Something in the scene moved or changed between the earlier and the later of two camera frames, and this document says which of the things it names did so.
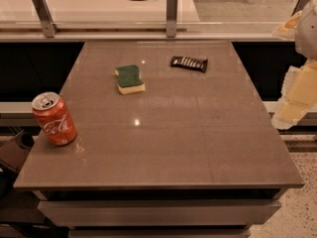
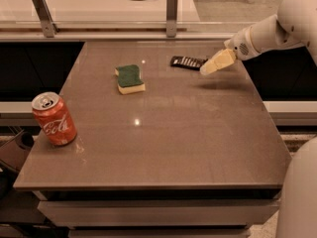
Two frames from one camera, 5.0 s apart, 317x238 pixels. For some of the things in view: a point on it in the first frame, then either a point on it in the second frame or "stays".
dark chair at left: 16,150 stays
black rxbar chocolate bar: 189,62 stays
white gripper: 307,34 to 240,46
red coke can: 53,118 stays
